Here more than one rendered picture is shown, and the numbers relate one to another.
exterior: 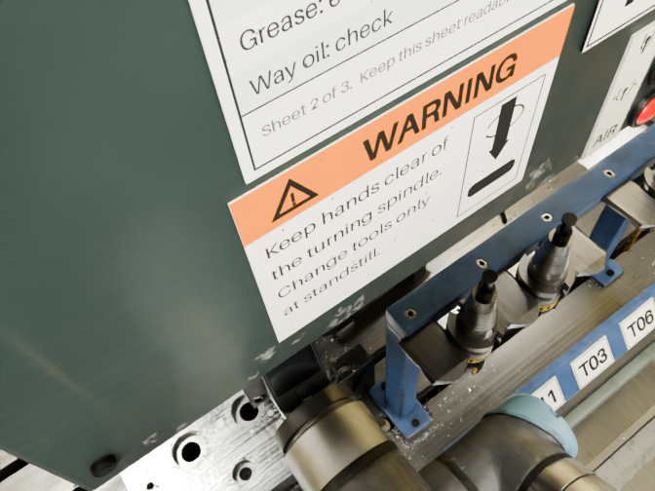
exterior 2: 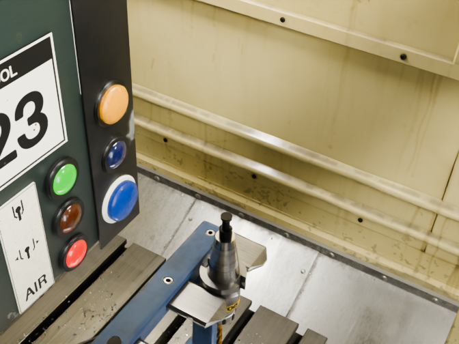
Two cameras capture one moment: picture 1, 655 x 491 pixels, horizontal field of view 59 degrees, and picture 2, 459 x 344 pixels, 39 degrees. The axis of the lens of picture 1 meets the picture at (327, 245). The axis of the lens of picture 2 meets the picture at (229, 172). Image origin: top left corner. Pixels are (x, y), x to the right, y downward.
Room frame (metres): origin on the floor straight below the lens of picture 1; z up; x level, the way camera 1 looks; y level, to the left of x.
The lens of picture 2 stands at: (-0.06, -0.12, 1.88)
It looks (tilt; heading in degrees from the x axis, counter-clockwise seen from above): 40 degrees down; 327
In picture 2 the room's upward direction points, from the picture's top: 3 degrees clockwise
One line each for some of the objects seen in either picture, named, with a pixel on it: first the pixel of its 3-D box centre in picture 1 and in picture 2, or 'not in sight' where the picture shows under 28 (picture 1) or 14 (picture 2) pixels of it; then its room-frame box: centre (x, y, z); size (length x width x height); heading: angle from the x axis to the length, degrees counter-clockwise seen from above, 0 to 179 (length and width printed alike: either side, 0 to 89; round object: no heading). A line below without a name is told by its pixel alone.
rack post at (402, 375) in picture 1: (402, 371); not in sight; (0.29, -0.08, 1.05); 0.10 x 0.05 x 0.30; 28
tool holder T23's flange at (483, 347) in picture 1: (475, 326); not in sight; (0.27, -0.15, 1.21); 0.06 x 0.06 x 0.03
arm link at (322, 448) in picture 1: (339, 444); not in sight; (0.12, 0.01, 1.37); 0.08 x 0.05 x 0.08; 118
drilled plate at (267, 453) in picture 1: (222, 434); not in sight; (0.27, 0.20, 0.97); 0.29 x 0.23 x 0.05; 118
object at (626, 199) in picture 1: (637, 206); (201, 305); (0.40, -0.39, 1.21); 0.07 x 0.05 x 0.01; 28
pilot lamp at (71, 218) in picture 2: not in sight; (70, 218); (0.24, -0.20, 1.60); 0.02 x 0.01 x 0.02; 118
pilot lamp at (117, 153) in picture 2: not in sight; (115, 154); (0.26, -0.24, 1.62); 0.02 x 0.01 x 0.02; 118
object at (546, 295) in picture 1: (544, 275); not in sight; (0.32, -0.25, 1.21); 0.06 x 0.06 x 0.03
